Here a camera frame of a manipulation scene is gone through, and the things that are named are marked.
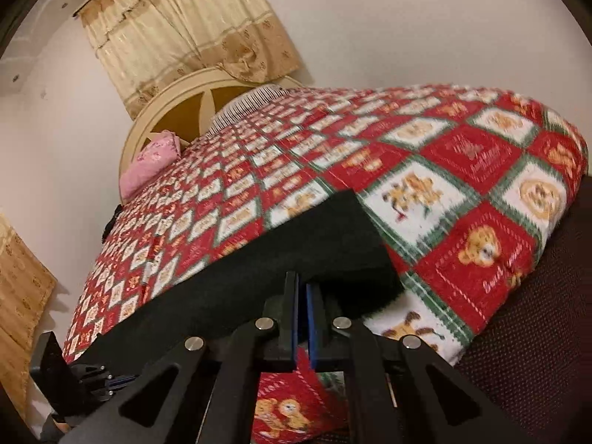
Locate black object at bed edge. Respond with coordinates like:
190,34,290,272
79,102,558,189
101,205,124,243

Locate black pants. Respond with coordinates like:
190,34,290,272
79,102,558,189
77,191,403,375

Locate beige curtain behind headboard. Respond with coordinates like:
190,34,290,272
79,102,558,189
79,0,300,117

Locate striped pillow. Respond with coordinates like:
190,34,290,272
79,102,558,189
208,84,288,133

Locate red checkered teddy bedspread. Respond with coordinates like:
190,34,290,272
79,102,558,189
64,85,588,443

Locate dark red upholstered chair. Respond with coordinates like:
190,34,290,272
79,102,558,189
457,196,591,443

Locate pink pillow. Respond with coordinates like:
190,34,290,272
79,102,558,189
120,130,182,202

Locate cream wooden headboard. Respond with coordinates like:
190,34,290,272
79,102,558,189
118,66,304,182

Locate beige side window curtain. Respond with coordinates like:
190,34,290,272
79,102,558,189
0,218,56,417

